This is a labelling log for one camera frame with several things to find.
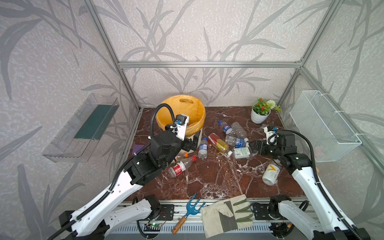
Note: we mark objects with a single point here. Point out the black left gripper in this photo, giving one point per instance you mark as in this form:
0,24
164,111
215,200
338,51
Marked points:
190,144

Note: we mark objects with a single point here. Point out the beige work glove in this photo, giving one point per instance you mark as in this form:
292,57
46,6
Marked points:
227,215

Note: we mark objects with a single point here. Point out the white wire mesh basket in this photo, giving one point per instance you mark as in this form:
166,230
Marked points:
318,120

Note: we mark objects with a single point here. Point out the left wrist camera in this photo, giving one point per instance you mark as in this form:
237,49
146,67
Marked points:
181,122

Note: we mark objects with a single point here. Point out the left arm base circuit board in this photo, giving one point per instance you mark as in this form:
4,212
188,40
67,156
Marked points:
153,227

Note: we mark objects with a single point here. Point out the red label bottle red cap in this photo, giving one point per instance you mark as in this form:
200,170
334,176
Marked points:
181,166

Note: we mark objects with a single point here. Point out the white bin yellow bag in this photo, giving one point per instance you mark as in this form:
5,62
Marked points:
195,110

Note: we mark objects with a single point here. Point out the white jar yellow V label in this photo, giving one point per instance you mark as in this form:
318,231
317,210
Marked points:
271,174

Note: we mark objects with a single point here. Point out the small Pepsi bottle blue cap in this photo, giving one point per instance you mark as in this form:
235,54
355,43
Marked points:
226,128

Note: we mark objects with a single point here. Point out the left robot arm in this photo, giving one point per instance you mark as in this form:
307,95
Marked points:
97,219

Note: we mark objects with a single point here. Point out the right arm base wiring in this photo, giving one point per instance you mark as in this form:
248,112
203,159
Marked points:
280,226

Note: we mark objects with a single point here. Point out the clear wall shelf green mat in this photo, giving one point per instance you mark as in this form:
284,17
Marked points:
78,139

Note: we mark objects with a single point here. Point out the white pot with plant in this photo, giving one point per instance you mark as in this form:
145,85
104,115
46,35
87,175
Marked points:
261,110

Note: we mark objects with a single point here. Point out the purple spatula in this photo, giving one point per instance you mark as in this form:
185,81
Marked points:
136,148

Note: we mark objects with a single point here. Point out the clear ribbed bottle white cap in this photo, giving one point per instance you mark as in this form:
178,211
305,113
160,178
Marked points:
240,132

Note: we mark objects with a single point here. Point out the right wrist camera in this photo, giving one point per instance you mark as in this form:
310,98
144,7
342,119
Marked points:
270,133

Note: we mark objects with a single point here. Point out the blue label bottle near bin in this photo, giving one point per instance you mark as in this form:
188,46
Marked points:
203,149

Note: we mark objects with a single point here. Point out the teal garden hand rake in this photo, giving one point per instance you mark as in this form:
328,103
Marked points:
192,210

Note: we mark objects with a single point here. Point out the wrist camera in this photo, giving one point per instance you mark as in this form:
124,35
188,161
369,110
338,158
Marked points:
270,133
181,122

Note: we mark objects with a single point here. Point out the orange label bottle orange cap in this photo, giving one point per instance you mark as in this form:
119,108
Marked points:
181,156

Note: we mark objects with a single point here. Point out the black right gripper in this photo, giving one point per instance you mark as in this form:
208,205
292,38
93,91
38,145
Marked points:
259,147

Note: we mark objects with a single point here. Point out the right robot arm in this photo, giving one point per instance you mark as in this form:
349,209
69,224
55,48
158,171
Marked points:
296,154

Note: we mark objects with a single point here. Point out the red yellow drink can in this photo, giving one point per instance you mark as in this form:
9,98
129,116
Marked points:
218,143

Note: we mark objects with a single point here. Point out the clear bottle blue label white cap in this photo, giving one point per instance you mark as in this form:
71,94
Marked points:
236,142

